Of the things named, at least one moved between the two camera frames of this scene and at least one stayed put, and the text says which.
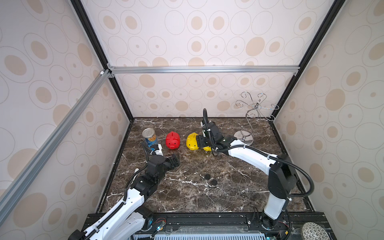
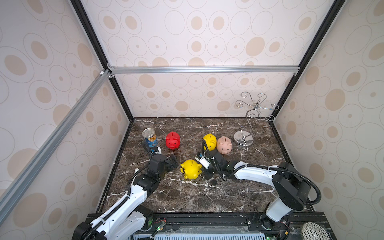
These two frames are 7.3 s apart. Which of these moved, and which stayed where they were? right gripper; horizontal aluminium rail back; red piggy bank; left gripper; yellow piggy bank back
Moved: yellow piggy bank back; right gripper
Stayed: left gripper; horizontal aluminium rail back; red piggy bank
